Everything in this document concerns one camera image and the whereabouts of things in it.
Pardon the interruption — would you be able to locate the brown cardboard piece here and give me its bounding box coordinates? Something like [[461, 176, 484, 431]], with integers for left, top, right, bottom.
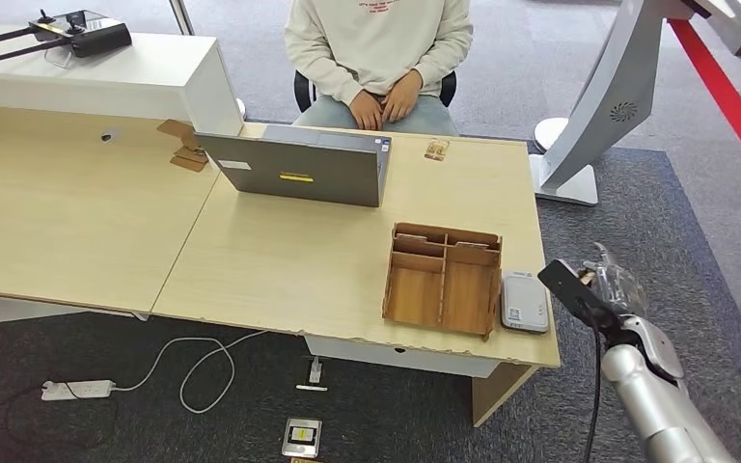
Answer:
[[155, 119, 196, 139], [170, 145, 210, 174]]

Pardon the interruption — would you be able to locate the white desk side panel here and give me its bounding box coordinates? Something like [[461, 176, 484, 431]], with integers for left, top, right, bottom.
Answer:
[[0, 296, 151, 328]]

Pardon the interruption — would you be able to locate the black office chair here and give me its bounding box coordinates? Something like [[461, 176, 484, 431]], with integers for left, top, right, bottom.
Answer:
[[292, 68, 458, 115]]

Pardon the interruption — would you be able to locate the silver kiosk stand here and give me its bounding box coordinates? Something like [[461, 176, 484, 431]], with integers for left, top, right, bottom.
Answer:
[[529, 0, 739, 207]]

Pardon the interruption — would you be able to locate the wooden desk leg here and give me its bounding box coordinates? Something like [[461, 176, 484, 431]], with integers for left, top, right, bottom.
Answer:
[[470, 361, 541, 428]]

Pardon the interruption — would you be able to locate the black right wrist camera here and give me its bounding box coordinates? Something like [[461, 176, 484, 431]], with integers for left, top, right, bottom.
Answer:
[[537, 259, 621, 334]]

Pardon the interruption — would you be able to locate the white under-desk panel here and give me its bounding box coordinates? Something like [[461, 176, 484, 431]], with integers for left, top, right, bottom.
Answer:
[[303, 335, 503, 379]]

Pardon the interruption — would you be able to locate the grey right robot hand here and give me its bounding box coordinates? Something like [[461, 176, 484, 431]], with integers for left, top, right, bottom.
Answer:
[[578, 242, 649, 321]]

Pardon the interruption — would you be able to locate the wooden organizer tray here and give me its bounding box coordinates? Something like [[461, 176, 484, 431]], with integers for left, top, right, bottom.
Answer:
[[381, 221, 504, 341]]

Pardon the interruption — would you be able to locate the silver box with yellow label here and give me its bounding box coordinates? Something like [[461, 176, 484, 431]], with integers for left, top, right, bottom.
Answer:
[[281, 417, 323, 459]]

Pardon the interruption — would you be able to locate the person's right hand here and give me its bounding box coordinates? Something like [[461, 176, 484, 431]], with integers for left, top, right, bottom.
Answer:
[[349, 89, 386, 132]]

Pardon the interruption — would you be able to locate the clear plastic stand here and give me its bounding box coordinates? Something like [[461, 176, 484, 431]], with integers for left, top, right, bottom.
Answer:
[[42, 45, 74, 69]]

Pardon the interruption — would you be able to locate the person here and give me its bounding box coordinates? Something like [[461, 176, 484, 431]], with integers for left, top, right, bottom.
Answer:
[[284, 0, 474, 137]]

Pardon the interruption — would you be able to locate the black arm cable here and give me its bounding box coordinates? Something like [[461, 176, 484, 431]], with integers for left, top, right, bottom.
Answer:
[[584, 322, 604, 463]]

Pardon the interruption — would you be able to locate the metal pole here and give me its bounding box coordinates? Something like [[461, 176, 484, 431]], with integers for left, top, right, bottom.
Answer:
[[169, 0, 196, 37]]

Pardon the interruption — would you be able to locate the white card reader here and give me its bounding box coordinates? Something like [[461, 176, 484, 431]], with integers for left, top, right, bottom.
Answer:
[[500, 270, 551, 336]]

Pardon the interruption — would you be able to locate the white power strip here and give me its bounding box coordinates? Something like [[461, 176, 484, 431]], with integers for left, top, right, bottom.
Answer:
[[41, 380, 117, 402]]

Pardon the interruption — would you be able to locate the person's left hand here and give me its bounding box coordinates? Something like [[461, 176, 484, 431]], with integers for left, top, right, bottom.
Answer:
[[381, 68, 425, 124]]

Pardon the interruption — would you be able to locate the grey laptop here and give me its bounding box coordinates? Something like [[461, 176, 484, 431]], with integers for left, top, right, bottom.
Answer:
[[194, 124, 393, 209]]

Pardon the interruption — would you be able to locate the black remote controller with antennas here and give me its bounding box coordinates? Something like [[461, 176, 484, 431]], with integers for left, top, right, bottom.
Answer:
[[0, 9, 133, 64]]

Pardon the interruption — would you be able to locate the black floor cable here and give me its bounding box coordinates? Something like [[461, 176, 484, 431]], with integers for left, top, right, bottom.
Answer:
[[0, 382, 120, 451]]

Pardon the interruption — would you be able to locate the white reception counter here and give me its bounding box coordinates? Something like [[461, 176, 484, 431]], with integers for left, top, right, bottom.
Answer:
[[0, 23, 245, 137]]

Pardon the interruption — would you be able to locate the white plug adapter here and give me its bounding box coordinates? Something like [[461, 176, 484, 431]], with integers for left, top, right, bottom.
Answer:
[[295, 356, 329, 393]]

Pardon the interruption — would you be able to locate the white power cable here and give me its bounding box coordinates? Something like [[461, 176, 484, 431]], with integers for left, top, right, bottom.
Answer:
[[111, 329, 269, 416]]

